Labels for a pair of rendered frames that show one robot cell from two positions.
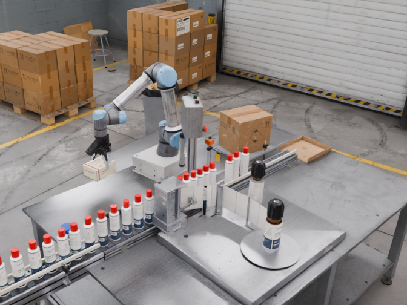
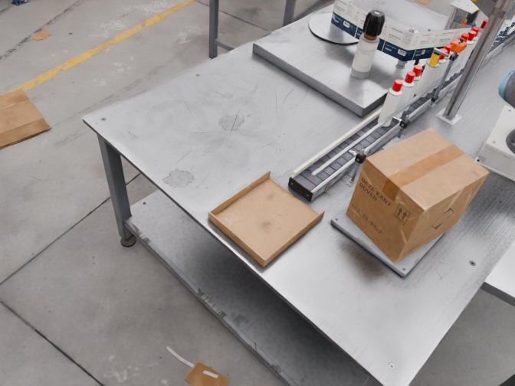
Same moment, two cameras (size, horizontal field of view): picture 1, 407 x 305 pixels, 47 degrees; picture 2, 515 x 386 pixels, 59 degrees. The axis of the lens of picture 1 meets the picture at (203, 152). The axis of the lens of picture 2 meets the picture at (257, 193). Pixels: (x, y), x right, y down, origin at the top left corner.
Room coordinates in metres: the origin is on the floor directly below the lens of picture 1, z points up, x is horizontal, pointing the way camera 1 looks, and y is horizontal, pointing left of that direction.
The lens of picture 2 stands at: (4.18, -0.91, 2.05)
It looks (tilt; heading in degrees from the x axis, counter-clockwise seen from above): 48 degrees down; 174
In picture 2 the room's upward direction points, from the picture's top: 8 degrees clockwise
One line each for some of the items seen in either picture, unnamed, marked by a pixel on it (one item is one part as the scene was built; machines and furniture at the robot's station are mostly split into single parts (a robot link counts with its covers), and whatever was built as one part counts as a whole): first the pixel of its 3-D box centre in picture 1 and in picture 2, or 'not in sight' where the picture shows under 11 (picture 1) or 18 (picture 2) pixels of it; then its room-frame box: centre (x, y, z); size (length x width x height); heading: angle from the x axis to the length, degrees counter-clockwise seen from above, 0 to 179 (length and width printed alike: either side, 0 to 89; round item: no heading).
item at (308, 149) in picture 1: (304, 148); (267, 214); (3.20, -0.76, 0.85); 0.30 x 0.26 x 0.04; 135
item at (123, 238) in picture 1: (211, 193); (418, 99); (2.49, -0.06, 0.86); 1.65 x 0.08 x 0.04; 135
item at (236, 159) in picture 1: (235, 166); (402, 95); (2.64, -0.21, 0.98); 0.05 x 0.05 x 0.20
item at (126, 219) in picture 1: (126, 216); not in sight; (2.04, 0.39, 0.98); 0.05 x 0.05 x 0.20
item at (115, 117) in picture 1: (115, 117); not in sight; (2.61, 0.54, 1.30); 0.11 x 0.11 x 0.08; 27
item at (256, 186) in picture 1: (256, 184); (367, 44); (2.35, -0.31, 1.03); 0.09 x 0.09 x 0.30
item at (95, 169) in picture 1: (99, 167); not in sight; (2.53, 0.63, 0.99); 0.16 x 0.12 x 0.07; 146
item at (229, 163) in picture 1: (229, 169); (409, 88); (2.59, -0.17, 0.98); 0.05 x 0.05 x 0.20
